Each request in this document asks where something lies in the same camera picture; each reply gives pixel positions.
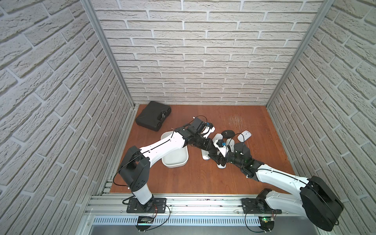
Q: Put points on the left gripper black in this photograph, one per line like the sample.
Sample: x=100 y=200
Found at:
x=212 y=150

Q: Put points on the white mouse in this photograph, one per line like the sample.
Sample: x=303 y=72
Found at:
x=243 y=136
x=230 y=144
x=218 y=138
x=221 y=164

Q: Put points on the silver mouse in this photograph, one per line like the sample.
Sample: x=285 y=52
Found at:
x=205 y=155

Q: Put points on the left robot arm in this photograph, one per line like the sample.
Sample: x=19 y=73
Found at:
x=135 y=166

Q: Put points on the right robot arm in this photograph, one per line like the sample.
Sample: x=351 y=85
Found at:
x=308 y=197

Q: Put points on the black mouse upper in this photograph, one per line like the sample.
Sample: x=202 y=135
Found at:
x=228 y=134

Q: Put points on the white storage box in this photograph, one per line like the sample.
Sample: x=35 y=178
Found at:
x=176 y=153

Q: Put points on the right controller board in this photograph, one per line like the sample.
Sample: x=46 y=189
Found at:
x=266 y=223

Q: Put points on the controller board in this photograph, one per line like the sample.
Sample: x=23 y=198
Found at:
x=145 y=220
x=266 y=223

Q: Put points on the black carrying case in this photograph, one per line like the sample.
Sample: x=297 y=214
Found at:
x=153 y=116

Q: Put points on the left controller board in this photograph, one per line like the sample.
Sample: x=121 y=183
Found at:
x=145 y=220

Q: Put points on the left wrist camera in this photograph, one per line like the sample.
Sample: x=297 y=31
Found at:
x=202 y=128

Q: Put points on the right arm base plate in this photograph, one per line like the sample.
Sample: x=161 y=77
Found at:
x=253 y=205

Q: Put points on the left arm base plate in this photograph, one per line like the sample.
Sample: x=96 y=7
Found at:
x=155 y=205

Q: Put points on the aluminium front rail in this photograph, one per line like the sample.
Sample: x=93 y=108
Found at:
x=193 y=204

